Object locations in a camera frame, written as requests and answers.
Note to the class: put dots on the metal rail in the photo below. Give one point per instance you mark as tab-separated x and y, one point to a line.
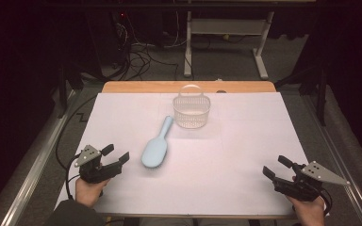
342	157
34	172

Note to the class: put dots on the white paper sheet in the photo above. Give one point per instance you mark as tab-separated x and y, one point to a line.
217	175

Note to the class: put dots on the black stand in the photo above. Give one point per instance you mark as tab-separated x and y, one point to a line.
63	91
321	100

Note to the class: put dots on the dark computer tower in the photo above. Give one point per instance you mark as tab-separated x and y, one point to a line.
106	40

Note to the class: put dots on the white metal desk frame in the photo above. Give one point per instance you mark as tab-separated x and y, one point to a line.
226	26

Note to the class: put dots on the person's left hand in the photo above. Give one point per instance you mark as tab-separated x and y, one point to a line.
88	193

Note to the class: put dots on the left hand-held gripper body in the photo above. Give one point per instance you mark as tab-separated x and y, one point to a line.
89	171

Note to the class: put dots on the white plastic basket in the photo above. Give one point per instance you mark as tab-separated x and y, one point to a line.
191	105

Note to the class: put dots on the light blue hairbrush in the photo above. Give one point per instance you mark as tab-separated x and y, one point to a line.
154	152

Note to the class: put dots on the person's right hand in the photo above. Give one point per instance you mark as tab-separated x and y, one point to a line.
309	213

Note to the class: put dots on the wooden table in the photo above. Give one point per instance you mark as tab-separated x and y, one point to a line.
157	87

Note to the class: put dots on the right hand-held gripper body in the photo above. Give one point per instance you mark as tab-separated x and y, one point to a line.
304	186

